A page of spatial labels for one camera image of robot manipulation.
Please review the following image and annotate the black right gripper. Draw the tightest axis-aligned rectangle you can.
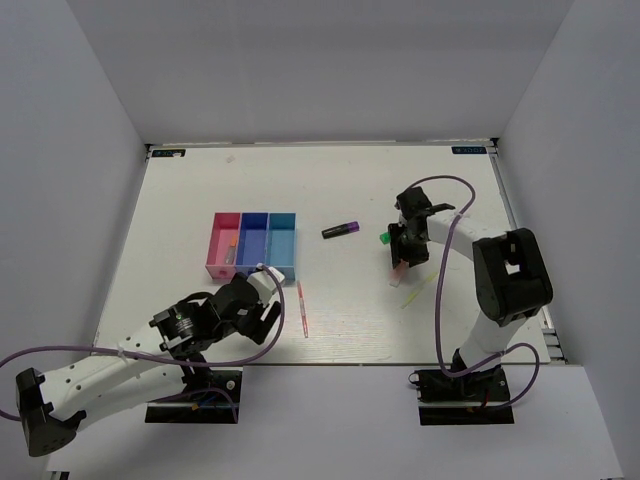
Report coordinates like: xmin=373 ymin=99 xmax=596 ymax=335
xmin=388 ymin=221 xmax=430 ymax=268

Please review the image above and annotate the yellow-orange cap frosted highlighter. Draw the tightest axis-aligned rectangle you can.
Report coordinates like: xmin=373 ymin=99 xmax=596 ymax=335
xmin=389 ymin=262 xmax=407 ymax=288

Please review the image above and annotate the thin yellow highlighter pen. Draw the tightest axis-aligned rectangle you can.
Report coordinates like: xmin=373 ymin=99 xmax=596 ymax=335
xmin=400 ymin=272 xmax=439 ymax=309

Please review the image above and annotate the thin pink highlighter pen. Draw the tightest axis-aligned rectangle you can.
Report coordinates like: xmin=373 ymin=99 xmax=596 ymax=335
xmin=296 ymin=280 xmax=309 ymax=339

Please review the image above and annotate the purple cap black highlighter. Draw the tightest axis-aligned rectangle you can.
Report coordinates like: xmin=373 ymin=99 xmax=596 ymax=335
xmin=321 ymin=221 xmax=360 ymax=239

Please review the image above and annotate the orange cap grey highlighter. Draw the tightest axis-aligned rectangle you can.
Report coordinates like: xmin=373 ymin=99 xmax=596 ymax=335
xmin=225 ymin=236 xmax=238 ymax=265

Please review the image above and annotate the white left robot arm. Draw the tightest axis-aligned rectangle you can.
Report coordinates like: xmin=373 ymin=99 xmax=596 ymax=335
xmin=16 ymin=265 xmax=285 ymax=458

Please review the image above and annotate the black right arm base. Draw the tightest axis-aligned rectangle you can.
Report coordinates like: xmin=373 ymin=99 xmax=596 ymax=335
xmin=408 ymin=367 xmax=515 ymax=426

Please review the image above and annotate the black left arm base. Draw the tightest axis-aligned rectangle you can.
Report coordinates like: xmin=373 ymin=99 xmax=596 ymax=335
xmin=144 ymin=369 xmax=243 ymax=425

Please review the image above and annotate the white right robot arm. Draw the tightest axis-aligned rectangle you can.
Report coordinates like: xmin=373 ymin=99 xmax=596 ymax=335
xmin=388 ymin=186 xmax=553 ymax=399

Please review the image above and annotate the dark blue drawer box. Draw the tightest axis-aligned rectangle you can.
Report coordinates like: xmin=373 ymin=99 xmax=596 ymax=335
xmin=235 ymin=212 xmax=268 ymax=275

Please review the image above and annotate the pink drawer box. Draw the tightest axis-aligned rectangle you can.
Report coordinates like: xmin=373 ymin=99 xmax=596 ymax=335
xmin=205 ymin=212 xmax=241 ymax=281

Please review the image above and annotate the light blue drawer box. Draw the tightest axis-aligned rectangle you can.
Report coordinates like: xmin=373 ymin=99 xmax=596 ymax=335
xmin=266 ymin=213 xmax=297 ymax=284

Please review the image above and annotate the right corner label sticker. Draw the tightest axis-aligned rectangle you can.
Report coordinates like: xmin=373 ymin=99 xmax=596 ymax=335
xmin=451 ymin=145 xmax=487 ymax=155

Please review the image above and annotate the corner label sticker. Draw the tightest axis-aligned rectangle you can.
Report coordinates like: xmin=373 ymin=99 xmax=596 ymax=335
xmin=151 ymin=149 xmax=186 ymax=158
xmin=451 ymin=145 xmax=487 ymax=155

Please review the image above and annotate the left corner label sticker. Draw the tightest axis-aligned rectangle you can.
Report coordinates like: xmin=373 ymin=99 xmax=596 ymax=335
xmin=151 ymin=149 xmax=186 ymax=158

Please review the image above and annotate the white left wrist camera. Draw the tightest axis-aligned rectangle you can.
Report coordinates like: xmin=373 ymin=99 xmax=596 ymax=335
xmin=247 ymin=267 xmax=285 ymax=305

